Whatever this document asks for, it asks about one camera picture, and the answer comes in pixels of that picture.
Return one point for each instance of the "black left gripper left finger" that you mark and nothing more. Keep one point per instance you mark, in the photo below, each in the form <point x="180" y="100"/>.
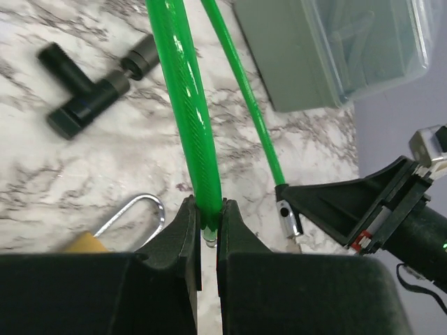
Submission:
<point x="150" y="291"/>

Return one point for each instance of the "brass padlock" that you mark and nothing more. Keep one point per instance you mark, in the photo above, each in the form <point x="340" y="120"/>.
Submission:
<point x="140" y="218"/>

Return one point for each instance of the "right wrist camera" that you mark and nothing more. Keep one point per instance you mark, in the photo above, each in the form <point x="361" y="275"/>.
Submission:
<point x="428" y="146"/>

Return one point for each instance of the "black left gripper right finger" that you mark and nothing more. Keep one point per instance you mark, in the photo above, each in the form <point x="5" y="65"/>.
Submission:
<point x="263" y="292"/>

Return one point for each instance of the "translucent green plastic toolbox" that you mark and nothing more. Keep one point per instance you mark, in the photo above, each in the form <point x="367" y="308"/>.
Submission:
<point x="313" y="54"/>

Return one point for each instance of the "black T-shaped tool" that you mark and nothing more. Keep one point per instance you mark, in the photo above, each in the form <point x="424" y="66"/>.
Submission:
<point x="90" y="99"/>

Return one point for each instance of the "green cable lock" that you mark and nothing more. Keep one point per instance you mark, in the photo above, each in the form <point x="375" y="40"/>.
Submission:
<point x="179" y="63"/>

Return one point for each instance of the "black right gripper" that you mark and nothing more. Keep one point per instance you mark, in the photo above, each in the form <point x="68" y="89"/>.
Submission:
<point x="385" y="210"/>

